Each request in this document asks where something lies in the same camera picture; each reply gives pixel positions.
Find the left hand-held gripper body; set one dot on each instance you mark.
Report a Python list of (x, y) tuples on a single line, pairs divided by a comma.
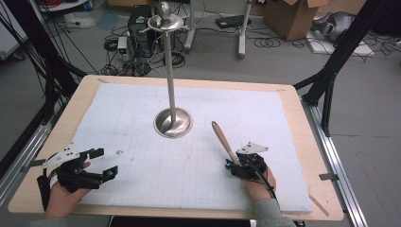
[(75, 176)]

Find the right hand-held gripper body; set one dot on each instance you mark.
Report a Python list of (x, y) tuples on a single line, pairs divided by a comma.
[(250, 167)]

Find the person's left hand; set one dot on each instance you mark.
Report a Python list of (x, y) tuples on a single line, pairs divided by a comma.
[(63, 201)]

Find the thin wooden stick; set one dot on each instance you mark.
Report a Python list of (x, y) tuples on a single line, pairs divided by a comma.
[(319, 205)]

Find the metal utensil stand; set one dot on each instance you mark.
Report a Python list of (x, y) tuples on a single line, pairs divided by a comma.
[(171, 94)]

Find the cardboard box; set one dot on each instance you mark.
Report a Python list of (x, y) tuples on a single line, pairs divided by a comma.
[(293, 19)]

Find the wooden slotted spatula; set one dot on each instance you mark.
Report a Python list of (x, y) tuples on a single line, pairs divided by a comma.
[(222, 138)]

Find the aluminium rail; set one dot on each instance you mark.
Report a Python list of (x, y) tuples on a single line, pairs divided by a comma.
[(22, 157), (346, 195)]

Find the white grid mat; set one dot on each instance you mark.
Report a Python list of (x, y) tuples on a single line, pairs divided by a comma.
[(157, 176)]

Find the white stand leg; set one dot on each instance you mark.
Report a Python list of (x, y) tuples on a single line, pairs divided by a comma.
[(242, 31), (190, 31)]

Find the metal clamp bracket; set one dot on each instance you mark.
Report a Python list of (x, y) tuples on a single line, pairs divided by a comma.
[(33, 164), (328, 177)]

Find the white board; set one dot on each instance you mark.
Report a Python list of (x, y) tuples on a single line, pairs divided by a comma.
[(359, 49)]

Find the white adapter box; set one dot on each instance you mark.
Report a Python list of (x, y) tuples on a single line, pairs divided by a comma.
[(122, 44)]

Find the grey bag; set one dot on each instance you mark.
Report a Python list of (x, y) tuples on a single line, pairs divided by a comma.
[(334, 26)]

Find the black frame struts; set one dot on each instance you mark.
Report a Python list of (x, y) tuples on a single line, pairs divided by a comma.
[(337, 60), (50, 72)]

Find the black computer tower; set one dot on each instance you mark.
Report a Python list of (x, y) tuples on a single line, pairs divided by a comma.
[(140, 31)]

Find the person's right hand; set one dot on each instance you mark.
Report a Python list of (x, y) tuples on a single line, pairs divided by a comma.
[(260, 187)]

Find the black flat device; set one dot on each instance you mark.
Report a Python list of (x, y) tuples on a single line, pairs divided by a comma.
[(231, 21)]

